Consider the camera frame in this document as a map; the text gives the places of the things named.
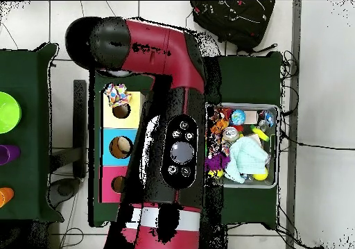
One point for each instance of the purple spiky ball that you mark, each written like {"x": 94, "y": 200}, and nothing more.
{"x": 216, "y": 163}

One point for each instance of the green plastic bowl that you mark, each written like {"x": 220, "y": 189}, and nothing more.
{"x": 8, "y": 113}

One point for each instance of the silver mesh bin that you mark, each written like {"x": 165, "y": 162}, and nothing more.
{"x": 249, "y": 184}

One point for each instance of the black backpack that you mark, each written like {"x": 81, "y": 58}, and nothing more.
{"x": 235, "y": 18}

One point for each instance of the silver drink can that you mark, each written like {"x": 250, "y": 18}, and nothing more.
{"x": 229, "y": 134}

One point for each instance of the blue globe ball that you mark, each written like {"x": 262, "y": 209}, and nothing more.
{"x": 238, "y": 117}

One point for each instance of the purple plastic cup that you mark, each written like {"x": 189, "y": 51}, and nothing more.
{"x": 9, "y": 153}

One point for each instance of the wooden box with three holes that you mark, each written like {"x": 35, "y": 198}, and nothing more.
{"x": 109, "y": 121}

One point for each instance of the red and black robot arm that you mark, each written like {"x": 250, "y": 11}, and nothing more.
{"x": 177, "y": 71}

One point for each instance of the orange plastic crate toy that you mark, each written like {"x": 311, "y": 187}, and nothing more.
{"x": 220, "y": 126}

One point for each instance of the mint green cloth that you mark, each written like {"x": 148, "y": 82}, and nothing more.
{"x": 246, "y": 154}

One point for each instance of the orange plastic cup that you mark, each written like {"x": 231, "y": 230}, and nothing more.
{"x": 5, "y": 196}

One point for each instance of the dark green cloth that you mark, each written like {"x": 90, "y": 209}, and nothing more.
{"x": 249, "y": 77}
{"x": 27, "y": 74}

